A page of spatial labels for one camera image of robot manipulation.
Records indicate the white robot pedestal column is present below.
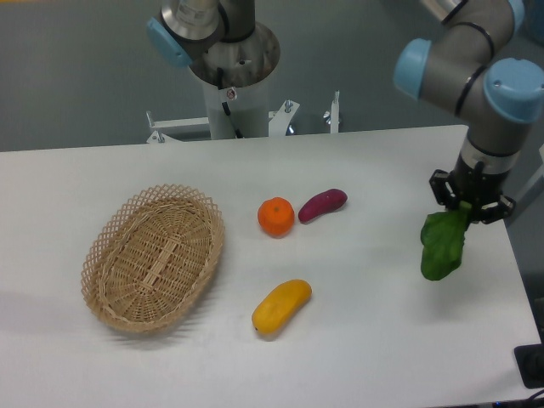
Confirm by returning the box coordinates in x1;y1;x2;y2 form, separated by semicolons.
184;20;281;140

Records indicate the yellow mango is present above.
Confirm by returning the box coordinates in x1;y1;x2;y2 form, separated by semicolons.
252;279;313;337

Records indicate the purple sweet potato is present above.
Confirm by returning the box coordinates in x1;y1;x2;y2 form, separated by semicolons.
297;189;348;224

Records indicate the orange tangerine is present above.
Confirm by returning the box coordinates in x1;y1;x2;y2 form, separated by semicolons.
258;197;295;238

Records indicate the black cable on pedestal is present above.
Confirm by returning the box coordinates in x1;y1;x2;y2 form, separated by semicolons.
216;66;246;139

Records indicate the woven wicker basket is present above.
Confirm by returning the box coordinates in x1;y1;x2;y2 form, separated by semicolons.
81;184;224;334

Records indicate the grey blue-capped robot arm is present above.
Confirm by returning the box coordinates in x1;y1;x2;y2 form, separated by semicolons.
146;1;543;224

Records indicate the green bok choy vegetable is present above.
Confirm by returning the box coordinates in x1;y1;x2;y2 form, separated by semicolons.
420;201;472;281

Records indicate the black device at table edge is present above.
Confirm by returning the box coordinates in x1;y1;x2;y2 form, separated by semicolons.
513;343;543;389

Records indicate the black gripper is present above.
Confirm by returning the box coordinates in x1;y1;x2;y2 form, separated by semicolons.
429;156;515;224

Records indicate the white metal base frame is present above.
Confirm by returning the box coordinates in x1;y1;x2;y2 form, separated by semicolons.
144;89;344;145

